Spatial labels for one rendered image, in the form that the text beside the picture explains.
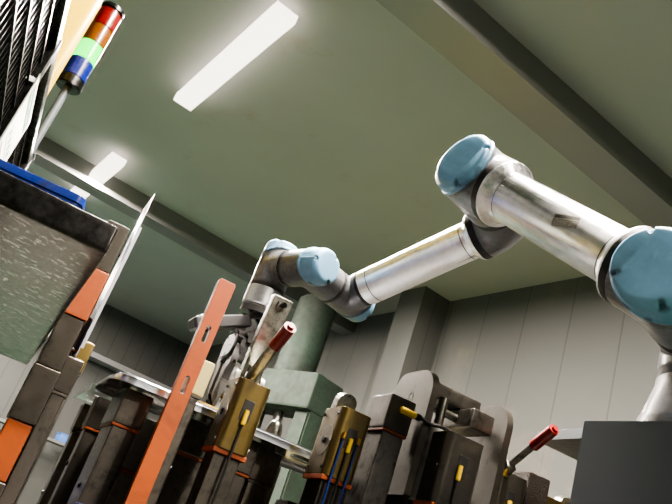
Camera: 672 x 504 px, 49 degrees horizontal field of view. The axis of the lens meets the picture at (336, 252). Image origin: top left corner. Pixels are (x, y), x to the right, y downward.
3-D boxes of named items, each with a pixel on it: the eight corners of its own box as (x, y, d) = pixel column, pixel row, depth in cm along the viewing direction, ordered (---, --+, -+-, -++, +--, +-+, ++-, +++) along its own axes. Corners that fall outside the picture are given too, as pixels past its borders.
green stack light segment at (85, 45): (91, 74, 214) (101, 57, 216) (95, 63, 208) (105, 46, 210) (69, 61, 212) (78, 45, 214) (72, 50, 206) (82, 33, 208)
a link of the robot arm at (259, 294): (256, 280, 149) (242, 288, 156) (247, 300, 147) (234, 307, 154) (288, 296, 151) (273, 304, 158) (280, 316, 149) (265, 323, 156)
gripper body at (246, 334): (264, 373, 145) (286, 318, 150) (225, 354, 142) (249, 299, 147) (251, 377, 152) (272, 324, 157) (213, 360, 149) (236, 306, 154)
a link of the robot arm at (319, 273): (356, 266, 151) (318, 269, 159) (321, 238, 144) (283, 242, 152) (344, 301, 148) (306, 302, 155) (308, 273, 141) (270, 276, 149)
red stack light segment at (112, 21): (110, 41, 219) (119, 26, 221) (114, 30, 213) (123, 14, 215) (88, 29, 217) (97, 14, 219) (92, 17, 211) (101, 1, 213)
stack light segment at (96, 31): (101, 57, 216) (110, 42, 219) (105, 46, 210) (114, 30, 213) (78, 45, 214) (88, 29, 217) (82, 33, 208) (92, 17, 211)
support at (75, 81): (39, 166, 201) (122, 22, 222) (41, 157, 195) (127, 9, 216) (13, 153, 199) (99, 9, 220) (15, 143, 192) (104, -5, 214)
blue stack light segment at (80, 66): (81, 90, 211) (91, 74, 214) (85, 80, 205) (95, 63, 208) (59, 78, 209) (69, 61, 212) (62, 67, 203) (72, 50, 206)
